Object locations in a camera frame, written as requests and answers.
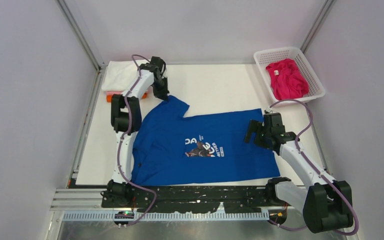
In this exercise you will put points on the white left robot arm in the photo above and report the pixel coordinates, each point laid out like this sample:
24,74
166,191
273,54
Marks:
126,120

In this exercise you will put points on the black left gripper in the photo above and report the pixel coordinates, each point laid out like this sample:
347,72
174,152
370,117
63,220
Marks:
163,94

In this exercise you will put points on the folded white t-shirt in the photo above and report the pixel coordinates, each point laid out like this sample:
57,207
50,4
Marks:
119,75

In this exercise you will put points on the white slotted cable duct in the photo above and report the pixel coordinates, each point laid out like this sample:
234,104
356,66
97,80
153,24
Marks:
128,215

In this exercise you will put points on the blue panda print t-shirt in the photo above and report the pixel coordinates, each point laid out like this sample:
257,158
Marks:
173,149

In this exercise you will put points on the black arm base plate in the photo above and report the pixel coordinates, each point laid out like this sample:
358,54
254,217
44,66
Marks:
189,199

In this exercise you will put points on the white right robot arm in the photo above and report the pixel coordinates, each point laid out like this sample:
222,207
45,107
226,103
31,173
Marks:
324,202

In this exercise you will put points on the white plastic laundry basket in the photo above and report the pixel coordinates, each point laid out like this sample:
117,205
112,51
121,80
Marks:
264,57

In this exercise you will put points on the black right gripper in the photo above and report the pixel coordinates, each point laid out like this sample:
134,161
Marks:
253,127

